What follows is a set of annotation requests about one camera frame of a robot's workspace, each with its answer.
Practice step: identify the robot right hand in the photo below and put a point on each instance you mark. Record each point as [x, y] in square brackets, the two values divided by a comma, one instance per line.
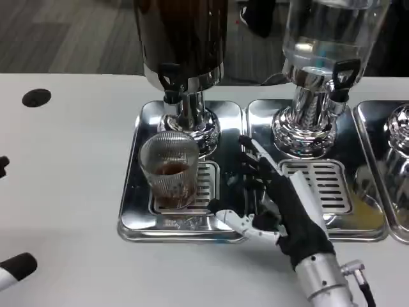
[297, 220]

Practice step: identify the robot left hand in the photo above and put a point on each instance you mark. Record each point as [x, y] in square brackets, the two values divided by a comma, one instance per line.
[16, 267]

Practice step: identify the clear ribbed glass cup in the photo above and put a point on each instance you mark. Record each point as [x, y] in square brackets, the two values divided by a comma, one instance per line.
[169, 172]

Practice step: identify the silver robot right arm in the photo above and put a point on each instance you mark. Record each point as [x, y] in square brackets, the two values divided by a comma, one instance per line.
[322, 281]

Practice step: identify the slotted steel drip grid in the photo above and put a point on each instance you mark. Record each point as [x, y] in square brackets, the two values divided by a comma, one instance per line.
[329, 188]
[208, 182]

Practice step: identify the steel drip tray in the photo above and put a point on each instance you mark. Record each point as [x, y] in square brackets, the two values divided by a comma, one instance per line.
[131, 192]
[262, 118]
[370, 134]

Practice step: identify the chrome drink dispenser base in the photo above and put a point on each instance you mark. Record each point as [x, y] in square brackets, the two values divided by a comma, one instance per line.
[399, 140]

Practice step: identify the black dispenser tap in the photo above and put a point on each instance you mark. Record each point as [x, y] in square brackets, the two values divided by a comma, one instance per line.
[343, 80]
[169, 80]

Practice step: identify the black round counter grommet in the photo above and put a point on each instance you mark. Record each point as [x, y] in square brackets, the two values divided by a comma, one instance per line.
[36, 98]

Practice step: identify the clear water drink dispenser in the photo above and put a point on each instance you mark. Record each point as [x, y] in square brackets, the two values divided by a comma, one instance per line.
[322, 48]

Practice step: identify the person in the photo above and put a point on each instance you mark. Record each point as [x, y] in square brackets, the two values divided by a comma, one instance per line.
[260, 17]

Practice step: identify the dark coffee drink dispenser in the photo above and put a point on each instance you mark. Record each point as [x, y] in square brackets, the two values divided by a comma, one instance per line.
[182, 38]

